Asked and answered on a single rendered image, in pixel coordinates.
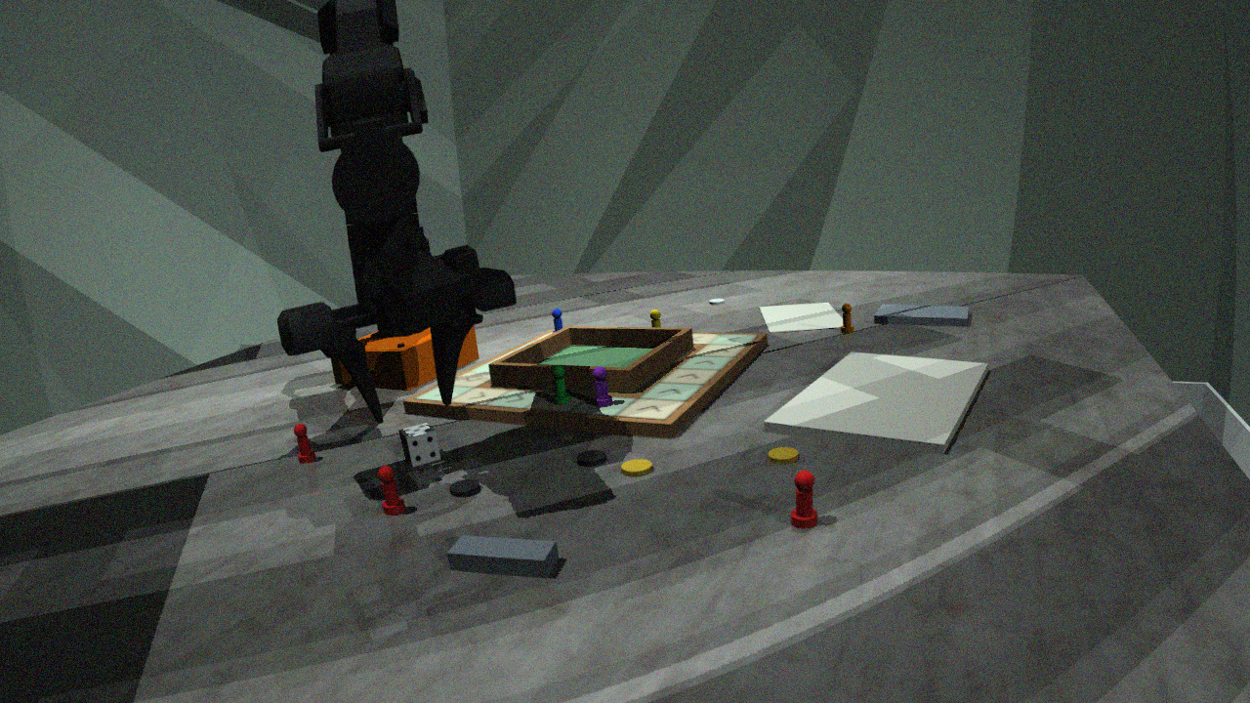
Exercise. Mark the yellow flat disc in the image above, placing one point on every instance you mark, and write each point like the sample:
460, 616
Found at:
637, 467
783, 455

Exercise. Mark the purple pawn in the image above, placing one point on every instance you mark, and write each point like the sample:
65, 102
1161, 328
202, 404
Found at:
602, 399

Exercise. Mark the green game pawn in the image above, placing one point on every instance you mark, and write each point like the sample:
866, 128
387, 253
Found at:
560, 396

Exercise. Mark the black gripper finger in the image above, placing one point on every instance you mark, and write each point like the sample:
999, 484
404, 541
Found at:
447, 343
354, 360

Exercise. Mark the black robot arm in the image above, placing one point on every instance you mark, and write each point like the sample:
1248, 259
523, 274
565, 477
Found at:
364, 98

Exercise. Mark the grey die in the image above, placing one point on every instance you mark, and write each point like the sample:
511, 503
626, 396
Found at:
419, 444

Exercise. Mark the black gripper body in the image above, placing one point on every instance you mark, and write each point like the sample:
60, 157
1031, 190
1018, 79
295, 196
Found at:
316, 326

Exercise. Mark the red pawn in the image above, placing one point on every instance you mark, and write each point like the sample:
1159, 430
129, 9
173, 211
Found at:
393, 505
307, 455
804, 516

